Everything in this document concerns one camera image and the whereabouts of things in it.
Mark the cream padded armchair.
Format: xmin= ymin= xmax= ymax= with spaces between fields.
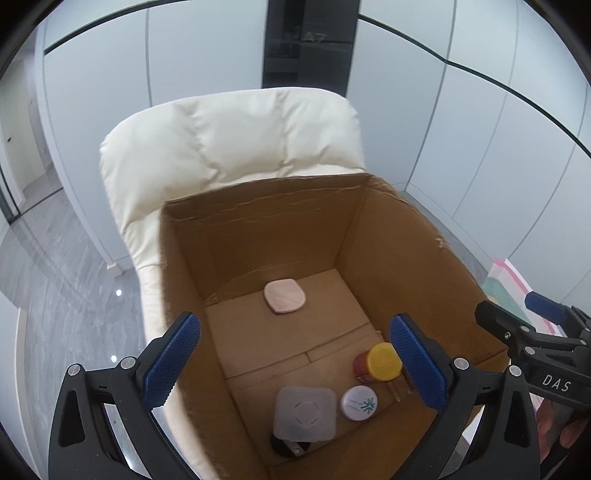
xmin=99 ymin=87 xmax=365 ymax=480

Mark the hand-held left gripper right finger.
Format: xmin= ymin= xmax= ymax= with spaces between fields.
xmin=389 ymin=313 xmax=541 ymax=480

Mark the black object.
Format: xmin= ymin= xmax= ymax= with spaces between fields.
xmin=270 ymin=436 xmax=315 ymax=457

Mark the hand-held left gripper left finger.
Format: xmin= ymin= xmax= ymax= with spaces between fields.
xmin=48 ymin=311 xmax=204 ymax=480

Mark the person's right hand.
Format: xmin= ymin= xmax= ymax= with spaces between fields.
xmin=538 ymin=392 xmax=591 ymax=477

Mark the white round jar green print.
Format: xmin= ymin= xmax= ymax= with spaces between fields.
xmin=340 ymin=385 xmax=379 ymax=422

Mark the red jar with yellow lid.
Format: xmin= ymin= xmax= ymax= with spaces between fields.
xmin=354 ymin=342 xmax=403 ymax=383

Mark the black glass wall panel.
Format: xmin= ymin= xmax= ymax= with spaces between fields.
xmin=262 ymin=0 xmax=360 ymax=97

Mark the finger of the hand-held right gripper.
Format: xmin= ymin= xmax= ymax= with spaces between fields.
xmin=475 ymin=301 xmax=591 ymax=358
xmin=525 ymin=292 xmax=591 ymax=334

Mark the striped colourful blanket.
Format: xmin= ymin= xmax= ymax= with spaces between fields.
xmin=482 ymin=258 xmax=561 ymax=337

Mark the pink rounded square pad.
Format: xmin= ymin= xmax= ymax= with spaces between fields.
xmin=263 ymin=278 xmax=308 ymax=315

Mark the brown cardboard box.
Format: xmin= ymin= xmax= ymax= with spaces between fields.
xmin=157 ymin=172 xmax=513 ymax=480

